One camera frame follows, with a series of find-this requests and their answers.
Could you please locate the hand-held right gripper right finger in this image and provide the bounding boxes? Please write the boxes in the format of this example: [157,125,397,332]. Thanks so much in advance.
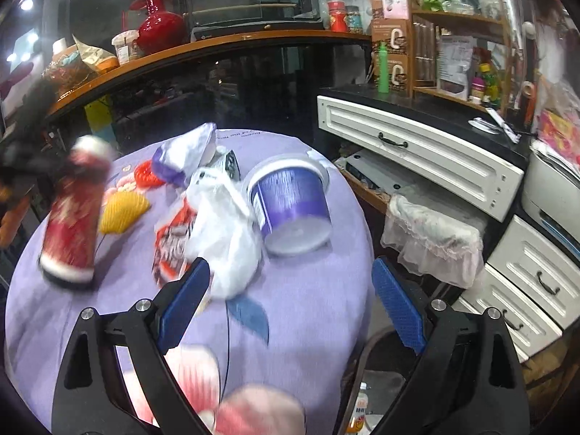
[372,256,531,435]

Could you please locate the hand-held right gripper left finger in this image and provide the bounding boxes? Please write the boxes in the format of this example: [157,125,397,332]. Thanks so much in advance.
[51,257,214,435]

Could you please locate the red drink can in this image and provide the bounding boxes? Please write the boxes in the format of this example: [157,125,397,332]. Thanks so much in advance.
[38,136,114,288]

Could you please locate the red foam fruit net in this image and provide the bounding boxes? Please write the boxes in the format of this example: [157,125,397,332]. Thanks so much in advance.
[134,160,166,187]

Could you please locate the white green milk carton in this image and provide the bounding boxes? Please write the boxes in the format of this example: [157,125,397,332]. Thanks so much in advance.
[209,145,242,179]

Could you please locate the red snack wrapper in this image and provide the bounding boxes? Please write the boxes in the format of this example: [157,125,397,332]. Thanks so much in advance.
[152,199,200,286]

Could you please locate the white lace cloth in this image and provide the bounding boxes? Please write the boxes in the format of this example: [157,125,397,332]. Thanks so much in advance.
[381,194,485,288]

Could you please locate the yellow cardboard box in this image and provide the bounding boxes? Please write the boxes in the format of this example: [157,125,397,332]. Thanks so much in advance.
[84,95,114,146]

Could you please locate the gold patterned packet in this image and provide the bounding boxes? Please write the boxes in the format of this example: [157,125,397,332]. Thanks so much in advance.
[43,52,96,96]

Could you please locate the white plastic bag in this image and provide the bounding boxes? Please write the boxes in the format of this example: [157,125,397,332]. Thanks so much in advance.
[183,167,264,300]

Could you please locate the small white drawer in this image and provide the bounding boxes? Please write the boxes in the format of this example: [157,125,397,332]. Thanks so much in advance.
[457,265,563,363]
[487,215,580,329]

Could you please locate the crumpled snack bag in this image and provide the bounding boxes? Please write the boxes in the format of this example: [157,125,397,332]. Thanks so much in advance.
[68,35,114,71]

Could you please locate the yellow foam fruit net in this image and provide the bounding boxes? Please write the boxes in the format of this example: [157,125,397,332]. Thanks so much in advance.
[99,190,151,235]

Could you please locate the orange drink bottle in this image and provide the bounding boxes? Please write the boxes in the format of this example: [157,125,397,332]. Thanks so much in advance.
[345,381,371,435]

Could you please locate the orange noodle bowl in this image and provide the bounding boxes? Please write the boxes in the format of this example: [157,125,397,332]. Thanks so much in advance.
[93,55,120,75]

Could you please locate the labelled plastic cup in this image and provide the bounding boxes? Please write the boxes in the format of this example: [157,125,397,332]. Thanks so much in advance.
[112,30,140,66]

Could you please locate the long white drawer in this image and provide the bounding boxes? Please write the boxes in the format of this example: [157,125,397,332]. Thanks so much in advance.
[316,95,525,223]

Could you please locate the purple plastic tub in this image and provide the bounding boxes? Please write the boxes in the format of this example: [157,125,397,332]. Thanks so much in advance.
[247,154,332,255]

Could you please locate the purple white plastic packet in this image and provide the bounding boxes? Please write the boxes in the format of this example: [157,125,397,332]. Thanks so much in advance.
[152,122,217,187]

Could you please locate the red glass vase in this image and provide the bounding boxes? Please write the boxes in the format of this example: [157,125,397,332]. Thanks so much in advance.
[130,0,186,53]

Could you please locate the white printer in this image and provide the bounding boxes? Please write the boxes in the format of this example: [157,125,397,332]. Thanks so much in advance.
[520,149,580,264]

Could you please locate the brown printed carton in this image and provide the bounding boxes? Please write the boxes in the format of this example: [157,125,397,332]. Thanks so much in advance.
[372,53,412,97]
[372,18,410,57]

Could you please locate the green plastic bottle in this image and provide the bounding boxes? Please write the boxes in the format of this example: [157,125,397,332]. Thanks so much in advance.
[377,42,391,94]

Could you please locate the pink yellow printed packets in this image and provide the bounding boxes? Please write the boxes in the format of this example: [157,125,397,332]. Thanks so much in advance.
[537,109,580,164]

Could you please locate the wood-trimmed glass counter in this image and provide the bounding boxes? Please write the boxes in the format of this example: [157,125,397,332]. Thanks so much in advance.
[45,32,377,150]

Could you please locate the yellow condiment bottle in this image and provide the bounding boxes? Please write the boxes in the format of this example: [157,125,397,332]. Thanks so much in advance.
[479,62,499,100]

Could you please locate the printed paper sign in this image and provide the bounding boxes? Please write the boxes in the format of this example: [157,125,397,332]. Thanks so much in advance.
[437,35,476,100]

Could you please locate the glass display case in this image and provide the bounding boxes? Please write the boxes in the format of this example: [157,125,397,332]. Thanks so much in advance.
[179,0,328,42]

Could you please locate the wooden shelf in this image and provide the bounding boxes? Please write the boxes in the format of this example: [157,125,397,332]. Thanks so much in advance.
[410,0,515,114]

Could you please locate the red canister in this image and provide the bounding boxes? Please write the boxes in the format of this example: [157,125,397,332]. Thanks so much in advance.
[327,0,349,32]

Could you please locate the thin black cable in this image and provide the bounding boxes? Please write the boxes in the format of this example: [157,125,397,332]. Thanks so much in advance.
[221,301,233,406]

